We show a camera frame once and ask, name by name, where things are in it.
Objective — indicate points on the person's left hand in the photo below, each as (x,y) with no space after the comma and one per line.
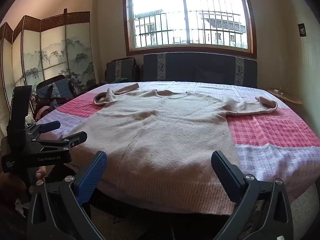
(40,174)

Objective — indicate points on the pink and white checkered blanket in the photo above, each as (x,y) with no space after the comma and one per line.
(270,135)

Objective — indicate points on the barred window with wooden frame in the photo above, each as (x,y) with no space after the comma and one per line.
(187,15)

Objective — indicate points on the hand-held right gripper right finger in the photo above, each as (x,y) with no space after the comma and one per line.
(225,173)

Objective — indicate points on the small white object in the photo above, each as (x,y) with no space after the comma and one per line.
(277,90)

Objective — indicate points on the pink clothes pile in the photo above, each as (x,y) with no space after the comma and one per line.
(43,112)

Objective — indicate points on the black wall switch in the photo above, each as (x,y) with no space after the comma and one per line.
(302,30)

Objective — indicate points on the round wooden side table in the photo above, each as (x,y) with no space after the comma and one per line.
(285,95)

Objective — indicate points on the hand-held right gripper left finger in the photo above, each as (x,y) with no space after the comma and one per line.
(92,176)

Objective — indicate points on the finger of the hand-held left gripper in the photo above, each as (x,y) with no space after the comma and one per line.
(48,127)
(75,138)

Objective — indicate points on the painted folding screen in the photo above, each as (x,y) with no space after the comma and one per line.
(55,50)

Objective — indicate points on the dark chair with cushion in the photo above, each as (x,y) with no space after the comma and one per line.
(58,87)

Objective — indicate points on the dark armchair with patterned strip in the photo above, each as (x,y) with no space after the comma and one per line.
(120,68)

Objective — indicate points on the beige knit sweater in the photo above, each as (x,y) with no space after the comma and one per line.
(170,140)

